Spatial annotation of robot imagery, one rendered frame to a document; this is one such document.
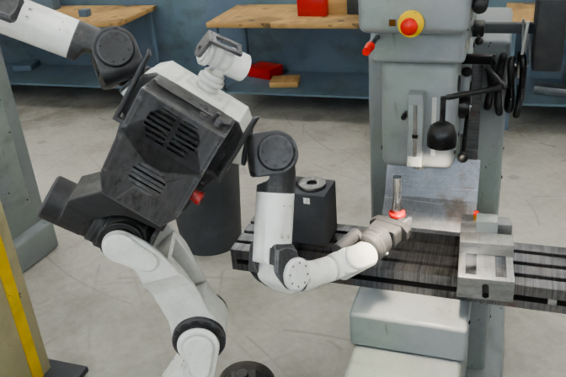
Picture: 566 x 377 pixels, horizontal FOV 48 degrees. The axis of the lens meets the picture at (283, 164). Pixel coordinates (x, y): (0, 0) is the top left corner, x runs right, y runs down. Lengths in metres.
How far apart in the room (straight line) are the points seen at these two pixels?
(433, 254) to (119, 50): 1.17
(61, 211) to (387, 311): 0.97
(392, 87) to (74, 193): 0.86
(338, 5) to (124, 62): 4.39
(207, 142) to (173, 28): 5.64
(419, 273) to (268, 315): 1.55
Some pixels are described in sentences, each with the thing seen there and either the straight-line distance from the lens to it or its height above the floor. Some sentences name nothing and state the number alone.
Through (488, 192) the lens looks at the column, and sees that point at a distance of 2.37.
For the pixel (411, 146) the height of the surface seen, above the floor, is 1.40.
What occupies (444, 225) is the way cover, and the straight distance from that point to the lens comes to 2.30.
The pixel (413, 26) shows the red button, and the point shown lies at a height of 1.76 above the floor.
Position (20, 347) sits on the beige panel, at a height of 0.27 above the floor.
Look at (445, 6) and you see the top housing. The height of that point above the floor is 1.80.
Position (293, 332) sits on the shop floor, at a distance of 3.30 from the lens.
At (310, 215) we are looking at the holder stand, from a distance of 2.06.
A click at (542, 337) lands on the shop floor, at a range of 3.37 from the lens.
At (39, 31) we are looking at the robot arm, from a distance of 1.50.
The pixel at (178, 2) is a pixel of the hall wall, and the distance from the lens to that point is 6.83.
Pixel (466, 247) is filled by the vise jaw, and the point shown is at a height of 1.07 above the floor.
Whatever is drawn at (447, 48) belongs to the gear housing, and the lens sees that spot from 1.67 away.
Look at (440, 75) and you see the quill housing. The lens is 1.73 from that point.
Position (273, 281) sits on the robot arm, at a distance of 1.51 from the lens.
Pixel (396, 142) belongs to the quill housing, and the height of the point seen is 1.39.
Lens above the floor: 2.13
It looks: 25 degrees down
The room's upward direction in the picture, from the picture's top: 5 degrees counter-clockwise
